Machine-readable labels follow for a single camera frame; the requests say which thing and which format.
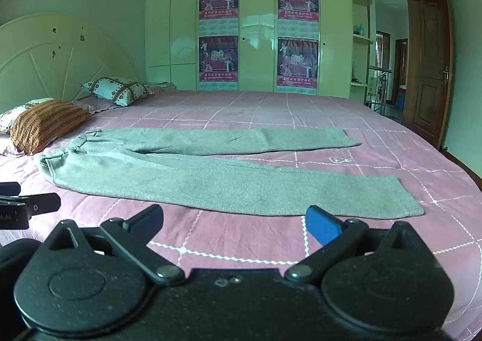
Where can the metal rack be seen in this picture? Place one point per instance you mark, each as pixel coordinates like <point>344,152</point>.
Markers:
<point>378,89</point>

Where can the green cloth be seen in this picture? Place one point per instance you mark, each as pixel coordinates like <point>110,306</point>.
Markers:
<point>226,179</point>

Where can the white teal patterned pillow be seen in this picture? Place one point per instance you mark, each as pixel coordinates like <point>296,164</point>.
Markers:
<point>116,89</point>

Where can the plain pink pillow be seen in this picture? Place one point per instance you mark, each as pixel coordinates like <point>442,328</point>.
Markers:
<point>92,103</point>

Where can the red and blue bucket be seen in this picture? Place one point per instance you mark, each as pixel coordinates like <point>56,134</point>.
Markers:
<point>402,95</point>

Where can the brown wooden door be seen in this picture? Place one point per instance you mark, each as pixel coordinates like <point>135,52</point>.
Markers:
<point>429,70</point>

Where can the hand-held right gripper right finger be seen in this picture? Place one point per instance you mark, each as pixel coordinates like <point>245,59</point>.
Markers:
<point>320,228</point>

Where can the blue bottle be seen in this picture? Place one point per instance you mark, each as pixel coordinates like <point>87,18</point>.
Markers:
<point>360,28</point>

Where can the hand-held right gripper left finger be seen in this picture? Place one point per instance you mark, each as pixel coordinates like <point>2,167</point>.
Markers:
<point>145,220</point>

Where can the cream corner shelf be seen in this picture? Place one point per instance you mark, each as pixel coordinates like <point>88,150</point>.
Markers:
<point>359,40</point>

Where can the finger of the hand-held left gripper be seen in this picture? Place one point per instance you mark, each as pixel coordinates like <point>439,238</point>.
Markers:
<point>43,203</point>
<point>9,188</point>

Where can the cream bed headboard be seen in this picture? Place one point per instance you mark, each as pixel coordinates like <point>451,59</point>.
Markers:
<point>41,59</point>

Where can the pink checked bed sheet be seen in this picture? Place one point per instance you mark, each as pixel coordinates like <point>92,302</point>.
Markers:
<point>263,111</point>

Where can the orange striped pillow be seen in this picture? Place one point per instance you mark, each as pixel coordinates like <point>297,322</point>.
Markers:
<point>45,124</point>

